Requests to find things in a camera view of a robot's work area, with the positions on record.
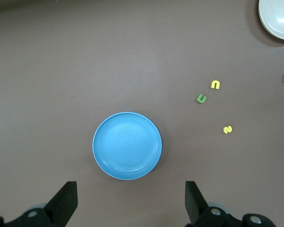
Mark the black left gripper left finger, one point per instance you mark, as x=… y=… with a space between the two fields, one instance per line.
x=64 y=201

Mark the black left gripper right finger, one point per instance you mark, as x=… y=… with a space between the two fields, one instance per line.
x=194 y=203

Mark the yellow foam letter s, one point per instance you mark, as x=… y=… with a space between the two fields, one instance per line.
x=227 y=129

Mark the green foam letter u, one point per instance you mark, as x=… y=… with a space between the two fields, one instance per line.
x=200 y=99

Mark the yellow foam letter n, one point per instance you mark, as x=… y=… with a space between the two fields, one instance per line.
x=215 y=85

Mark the blue plate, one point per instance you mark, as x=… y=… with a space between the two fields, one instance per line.
x=127 y=145

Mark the white plate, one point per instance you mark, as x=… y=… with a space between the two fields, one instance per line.
x=279 y=19

